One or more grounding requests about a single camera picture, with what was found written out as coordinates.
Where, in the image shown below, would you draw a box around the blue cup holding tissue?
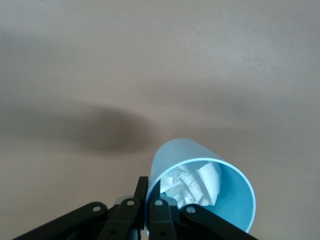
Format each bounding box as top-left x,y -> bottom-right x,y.
144,136 -> 257,237

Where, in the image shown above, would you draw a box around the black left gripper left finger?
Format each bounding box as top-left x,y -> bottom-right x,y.
11,176 -> 150,240

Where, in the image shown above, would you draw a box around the brown table cloth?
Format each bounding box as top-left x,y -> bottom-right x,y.
0,0 -> 320,240

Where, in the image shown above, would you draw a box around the crumpled white tissue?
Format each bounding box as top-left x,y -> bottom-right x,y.
159,161 -> 223,209

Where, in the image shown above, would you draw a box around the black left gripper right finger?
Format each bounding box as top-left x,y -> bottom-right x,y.
148,198 -> 260,240

